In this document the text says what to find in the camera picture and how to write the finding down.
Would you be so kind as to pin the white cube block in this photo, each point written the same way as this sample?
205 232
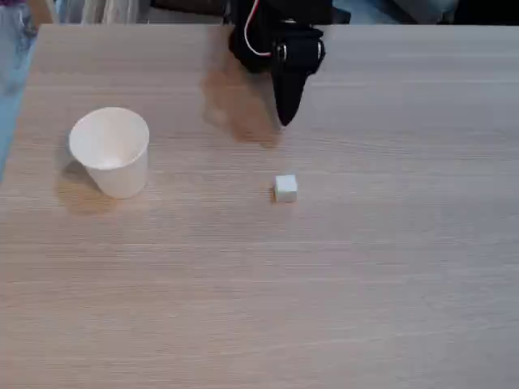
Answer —
286 189

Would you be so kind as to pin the black table clamp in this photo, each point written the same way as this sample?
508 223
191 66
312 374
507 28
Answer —
341 16

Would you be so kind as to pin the grey upholstered furniture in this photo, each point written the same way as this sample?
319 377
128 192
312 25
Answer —
405 10

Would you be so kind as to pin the dark box behind table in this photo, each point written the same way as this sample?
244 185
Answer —
190 5

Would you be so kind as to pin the white paper cup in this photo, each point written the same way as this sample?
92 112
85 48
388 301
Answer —
117 174

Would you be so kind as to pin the black furniture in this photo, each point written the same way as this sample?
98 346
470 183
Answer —
486 11

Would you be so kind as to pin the white curtain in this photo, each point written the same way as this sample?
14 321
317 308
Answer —
105 11

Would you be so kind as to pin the wooden post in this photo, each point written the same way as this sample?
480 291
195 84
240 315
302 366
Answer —
40 11

